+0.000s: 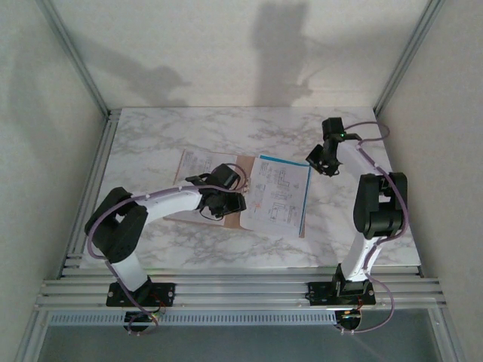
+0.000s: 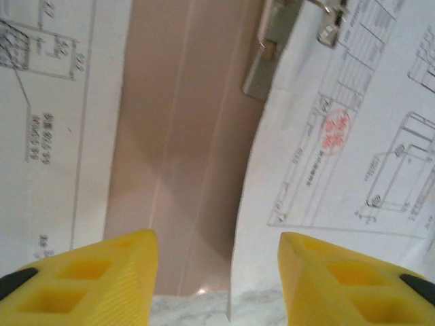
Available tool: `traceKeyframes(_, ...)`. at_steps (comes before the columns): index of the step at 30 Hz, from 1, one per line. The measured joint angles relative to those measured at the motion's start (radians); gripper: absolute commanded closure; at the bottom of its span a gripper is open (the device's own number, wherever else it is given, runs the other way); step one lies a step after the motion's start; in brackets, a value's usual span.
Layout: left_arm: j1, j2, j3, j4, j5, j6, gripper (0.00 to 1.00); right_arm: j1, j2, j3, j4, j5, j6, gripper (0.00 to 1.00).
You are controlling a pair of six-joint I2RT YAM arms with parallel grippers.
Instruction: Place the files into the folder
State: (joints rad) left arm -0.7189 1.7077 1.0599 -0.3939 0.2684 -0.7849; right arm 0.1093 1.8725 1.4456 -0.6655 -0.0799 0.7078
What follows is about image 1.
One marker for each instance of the clear sleeve with blue edge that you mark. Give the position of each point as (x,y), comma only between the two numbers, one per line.
(283,160)

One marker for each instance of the white drawing paper sheet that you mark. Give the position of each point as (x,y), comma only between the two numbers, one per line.
(192,164)

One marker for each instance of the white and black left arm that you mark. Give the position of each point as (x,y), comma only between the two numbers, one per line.
(124,234)

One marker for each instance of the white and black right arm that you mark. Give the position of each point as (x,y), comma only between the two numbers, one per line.
(379,211)

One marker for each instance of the chrome folder clip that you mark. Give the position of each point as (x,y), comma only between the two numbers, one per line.
(247,188)

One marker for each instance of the beige clip folder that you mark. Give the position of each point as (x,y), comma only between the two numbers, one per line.
(241,163)

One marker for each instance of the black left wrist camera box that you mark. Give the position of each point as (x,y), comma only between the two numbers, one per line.
(226,175)

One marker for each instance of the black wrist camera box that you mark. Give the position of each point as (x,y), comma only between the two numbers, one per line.
(333,127)
(226,175)

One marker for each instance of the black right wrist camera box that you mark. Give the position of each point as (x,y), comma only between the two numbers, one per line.
(333,127)

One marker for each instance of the aluminium front rail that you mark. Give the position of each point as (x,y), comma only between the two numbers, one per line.
(241,290)

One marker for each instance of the aluminium frame post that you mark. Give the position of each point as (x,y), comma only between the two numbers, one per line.
(75,60)
(409,56)

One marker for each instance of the aluminium side rail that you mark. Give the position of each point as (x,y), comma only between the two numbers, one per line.
(88,196)

